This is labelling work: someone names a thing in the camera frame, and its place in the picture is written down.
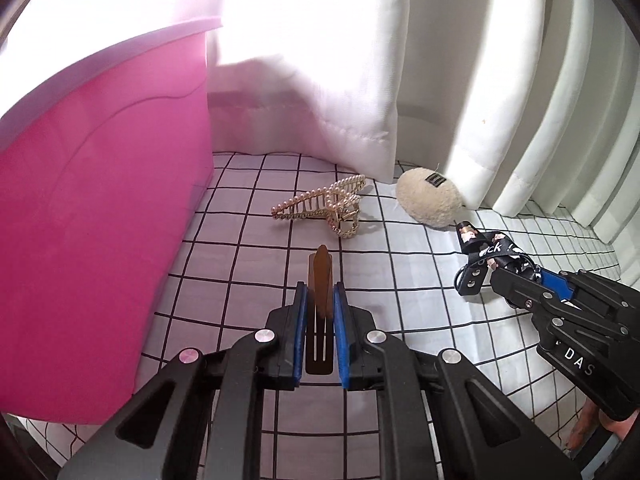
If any black printed strap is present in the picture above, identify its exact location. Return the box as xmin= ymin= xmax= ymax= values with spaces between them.
xmin=453 ymin=220 xmax=544 ymax=307

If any black grid white tablecloth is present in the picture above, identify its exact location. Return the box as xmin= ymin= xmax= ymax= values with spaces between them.
xmin=20 ymin=151 xmax=632 ymax=480

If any pink plastic storage box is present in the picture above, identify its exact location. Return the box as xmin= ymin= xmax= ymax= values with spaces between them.
xmin=0 ymin=16 xmax=224 ymax=429

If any thick white curtain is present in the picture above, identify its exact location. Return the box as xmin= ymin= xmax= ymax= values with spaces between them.
xmin=387 ymin=0 xmax=640 ymax=247

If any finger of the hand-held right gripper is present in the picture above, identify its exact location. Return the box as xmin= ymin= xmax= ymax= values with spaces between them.
xmin=489 ymin=265 xmax=628 ymax=343
xmin=541 ymin=267 xmax=640 ymax=323

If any brown hair clip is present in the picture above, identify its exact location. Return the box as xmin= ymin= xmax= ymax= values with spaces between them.
xmin=304 ymin=243 xmax=336 ymax=376

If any sheer white curtain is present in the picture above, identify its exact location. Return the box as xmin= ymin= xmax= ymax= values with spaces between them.
xmin=202 ymin=0 xmax=401 ymax=184

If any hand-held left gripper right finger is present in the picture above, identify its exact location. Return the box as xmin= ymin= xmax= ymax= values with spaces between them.
xmin=332 ymin=281 xmax=584 ymax=480

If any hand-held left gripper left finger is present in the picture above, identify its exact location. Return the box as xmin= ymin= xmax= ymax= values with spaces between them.
xmin=57 ymin=281 xmax=309 ymax=480

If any person's right hand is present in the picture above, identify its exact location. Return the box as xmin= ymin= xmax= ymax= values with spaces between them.
xmin=566 ymin=399 xmax=637 ymax=450

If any pearl hair claw clip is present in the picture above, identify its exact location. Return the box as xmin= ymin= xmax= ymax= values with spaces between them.
xmin=271 ymin=173 xmax=367 ymax=241

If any cream plush ball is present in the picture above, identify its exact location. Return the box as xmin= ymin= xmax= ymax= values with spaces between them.
xmin=396 ymin=168 xmax=466 ymax=230

